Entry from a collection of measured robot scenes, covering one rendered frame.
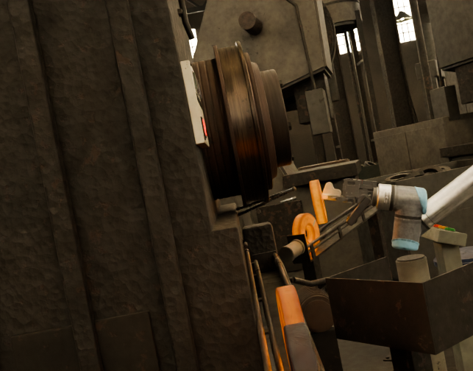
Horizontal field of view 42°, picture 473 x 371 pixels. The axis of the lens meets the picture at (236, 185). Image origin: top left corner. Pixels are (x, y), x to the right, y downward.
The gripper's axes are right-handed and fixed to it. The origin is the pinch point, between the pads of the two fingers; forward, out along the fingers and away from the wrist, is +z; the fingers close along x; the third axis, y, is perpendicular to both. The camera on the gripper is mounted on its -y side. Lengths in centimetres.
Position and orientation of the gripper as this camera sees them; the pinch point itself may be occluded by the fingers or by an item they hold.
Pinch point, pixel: (318, 196)
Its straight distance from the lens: 219.5
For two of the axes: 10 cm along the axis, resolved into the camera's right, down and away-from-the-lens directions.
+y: 0.9, -9.9, -0.7
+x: -1.8, 0.5, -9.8
